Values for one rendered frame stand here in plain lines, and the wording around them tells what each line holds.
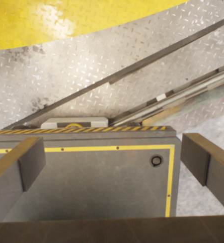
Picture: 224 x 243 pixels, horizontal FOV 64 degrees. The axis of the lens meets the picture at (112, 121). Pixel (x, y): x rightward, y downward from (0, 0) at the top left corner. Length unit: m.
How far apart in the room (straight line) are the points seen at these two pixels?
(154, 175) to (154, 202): 0.10
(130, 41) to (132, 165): 0.51
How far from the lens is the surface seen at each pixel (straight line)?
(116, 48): 0.81
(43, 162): 0.17
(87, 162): 0.55
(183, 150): 0.17
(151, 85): 0.82
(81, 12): 0.84
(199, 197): 1.13
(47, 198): 0.64
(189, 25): 0.89
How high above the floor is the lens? 0.80
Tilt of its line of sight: 75 degrees down
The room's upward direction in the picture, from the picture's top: 176 degrees clockwise
